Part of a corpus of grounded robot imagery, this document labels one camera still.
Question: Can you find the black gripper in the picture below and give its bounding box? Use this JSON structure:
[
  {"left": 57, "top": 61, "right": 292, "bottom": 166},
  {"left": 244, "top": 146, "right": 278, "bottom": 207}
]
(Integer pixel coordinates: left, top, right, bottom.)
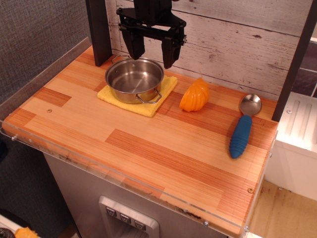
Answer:
[{"left": 116, "top": 0, "right": 186, "bottom": 69}]

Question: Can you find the silver steel pot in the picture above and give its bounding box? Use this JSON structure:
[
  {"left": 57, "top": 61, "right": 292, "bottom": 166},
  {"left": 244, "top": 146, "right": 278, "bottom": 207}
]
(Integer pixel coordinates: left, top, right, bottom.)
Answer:
[{"left": 105, "top": 57, "right": 164, "bottom": 104}]

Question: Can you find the yellow folded cloth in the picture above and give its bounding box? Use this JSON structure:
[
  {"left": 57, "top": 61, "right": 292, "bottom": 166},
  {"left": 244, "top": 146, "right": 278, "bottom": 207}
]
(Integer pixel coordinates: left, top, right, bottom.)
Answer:
[{"left": 97, "top": 76, "right": 178, "bottom": 118}]

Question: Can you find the orange plastic pepper half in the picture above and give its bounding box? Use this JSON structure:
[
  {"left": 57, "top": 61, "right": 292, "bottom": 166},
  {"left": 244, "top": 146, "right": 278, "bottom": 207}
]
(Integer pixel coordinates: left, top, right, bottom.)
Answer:
[{"left": 179, "top": 78, "right": 210, "bottom": 112}]

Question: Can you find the clear acrylic front guard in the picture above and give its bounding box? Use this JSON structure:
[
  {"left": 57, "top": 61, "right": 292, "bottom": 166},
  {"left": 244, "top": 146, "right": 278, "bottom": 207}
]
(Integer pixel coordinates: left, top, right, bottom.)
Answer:
[{"left": 1, "top": 112, "right": 256, "bottom": 238}]

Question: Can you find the clear acrylic guard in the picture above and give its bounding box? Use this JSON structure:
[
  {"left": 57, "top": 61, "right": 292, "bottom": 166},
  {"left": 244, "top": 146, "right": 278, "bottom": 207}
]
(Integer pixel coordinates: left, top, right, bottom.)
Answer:
[
  {"left": 0, "top": 37, "right": 91, "bottom": 121},
  {"left": 1, "top": 112, "right": 256, "bottom": 238}
]

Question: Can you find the clear acrylic left guard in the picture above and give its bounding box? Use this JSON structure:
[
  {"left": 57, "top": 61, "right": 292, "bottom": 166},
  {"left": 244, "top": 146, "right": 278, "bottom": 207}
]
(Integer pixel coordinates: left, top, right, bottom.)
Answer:
[{"left": 0, "top": 37, "right": 91, "bottom": 121}]

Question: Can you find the silver toy fridge cabinet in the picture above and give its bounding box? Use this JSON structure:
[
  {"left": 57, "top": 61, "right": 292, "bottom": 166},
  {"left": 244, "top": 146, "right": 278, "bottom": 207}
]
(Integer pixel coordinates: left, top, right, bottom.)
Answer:
[{"left": 45, "top": 154, "right": 226, "bottom": 238}]

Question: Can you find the ice dispenser button panel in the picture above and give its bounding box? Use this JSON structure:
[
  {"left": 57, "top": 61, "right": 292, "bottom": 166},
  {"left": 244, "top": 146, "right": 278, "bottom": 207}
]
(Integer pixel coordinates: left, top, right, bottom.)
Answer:
[{"left": 99, "top": 196, "right": 160, "bottom": 238}]

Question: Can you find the orange toy at corner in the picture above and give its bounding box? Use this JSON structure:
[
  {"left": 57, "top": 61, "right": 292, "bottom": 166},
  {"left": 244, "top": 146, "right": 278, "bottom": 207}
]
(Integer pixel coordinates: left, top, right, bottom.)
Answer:
[{"left": 14, "top": 227, "right": 39, "bottom": 238}]

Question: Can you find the dark left vertical post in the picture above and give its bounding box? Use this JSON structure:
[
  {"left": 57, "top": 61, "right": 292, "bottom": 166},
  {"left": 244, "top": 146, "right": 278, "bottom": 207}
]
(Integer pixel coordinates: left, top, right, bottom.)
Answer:
[{"left": 85, "top": 0, "right": 112, "bottom": 66}]

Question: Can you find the dark vertical post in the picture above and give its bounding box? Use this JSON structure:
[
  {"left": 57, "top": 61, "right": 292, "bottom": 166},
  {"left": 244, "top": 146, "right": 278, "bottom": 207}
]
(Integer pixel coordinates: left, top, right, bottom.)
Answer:
[
  {"left": 271, "top": 0, "right": 317, "bottom": 122},
  {"left": 85, "top": 0, "right": 112, "bottom": 66}
]

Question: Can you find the blue handled metal spoon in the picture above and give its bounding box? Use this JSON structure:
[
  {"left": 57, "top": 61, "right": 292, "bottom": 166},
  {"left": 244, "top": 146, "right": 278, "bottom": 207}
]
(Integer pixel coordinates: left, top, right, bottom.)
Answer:
[{"left": 229, "top": 94, "right": 262, "bottom": 159}]

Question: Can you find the dark right vertical post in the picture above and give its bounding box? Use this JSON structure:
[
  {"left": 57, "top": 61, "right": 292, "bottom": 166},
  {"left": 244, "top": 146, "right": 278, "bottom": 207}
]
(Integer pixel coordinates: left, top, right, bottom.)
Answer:
[{"left": 271, "top": 0, "right": 317, "bottom": 122}]

